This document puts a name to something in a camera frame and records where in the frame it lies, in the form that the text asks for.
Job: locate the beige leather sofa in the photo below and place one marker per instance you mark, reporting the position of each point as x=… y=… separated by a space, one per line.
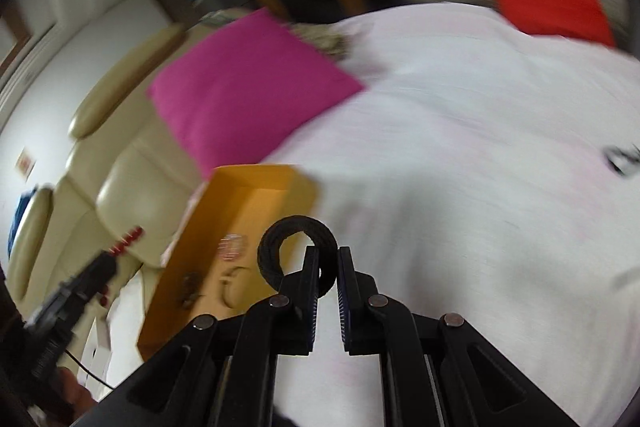
x=125 y=170

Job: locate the pink white textured blanket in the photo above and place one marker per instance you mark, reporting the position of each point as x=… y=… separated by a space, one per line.
x=468 y=176

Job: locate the beige patterned fabric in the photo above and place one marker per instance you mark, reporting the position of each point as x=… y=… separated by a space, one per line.
x=326 y=39

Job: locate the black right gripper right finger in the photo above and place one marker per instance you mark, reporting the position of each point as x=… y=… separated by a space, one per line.
x=372 y=323

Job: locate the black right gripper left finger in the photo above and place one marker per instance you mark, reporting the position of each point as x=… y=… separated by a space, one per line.
x=285 y=323

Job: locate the orange cardboard tray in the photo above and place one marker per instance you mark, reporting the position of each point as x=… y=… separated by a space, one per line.
x=220 y=240

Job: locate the person's left hand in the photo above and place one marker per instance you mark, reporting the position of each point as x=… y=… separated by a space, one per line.
x=75 y=394

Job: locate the magenta cushion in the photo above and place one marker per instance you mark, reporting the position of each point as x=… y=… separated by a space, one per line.
x=237 y=95

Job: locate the blue cloth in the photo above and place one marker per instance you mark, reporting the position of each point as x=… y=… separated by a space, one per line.
x=19 y=212

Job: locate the small framed wall picture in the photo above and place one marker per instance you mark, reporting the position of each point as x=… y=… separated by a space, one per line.
x=25 y=163

